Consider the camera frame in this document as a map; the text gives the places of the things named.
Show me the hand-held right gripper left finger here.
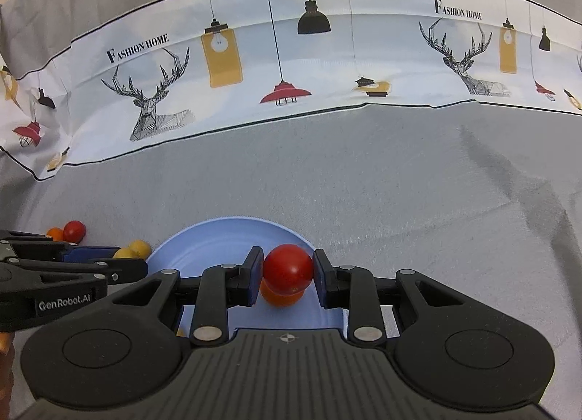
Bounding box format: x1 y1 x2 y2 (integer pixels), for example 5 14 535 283
109 247 265 344

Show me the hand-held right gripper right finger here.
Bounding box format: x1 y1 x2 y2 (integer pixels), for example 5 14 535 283
313 248 474 342

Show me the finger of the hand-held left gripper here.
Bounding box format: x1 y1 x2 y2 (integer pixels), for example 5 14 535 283
0 230 121 263
0 259 149 285

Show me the red cherry tomato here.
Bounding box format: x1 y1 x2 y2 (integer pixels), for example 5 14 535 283
63 220 87 243
263 244 314 296

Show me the deep orange tangerine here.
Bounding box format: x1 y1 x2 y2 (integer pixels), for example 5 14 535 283
260 279 306 308

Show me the light blue plate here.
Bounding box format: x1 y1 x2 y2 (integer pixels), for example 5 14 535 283
146 217 352 341

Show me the person's left forearm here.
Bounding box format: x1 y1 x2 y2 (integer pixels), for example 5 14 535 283
0 333 13 409

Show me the white printed cloth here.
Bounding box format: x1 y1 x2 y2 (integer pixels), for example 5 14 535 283
0 0 582 182

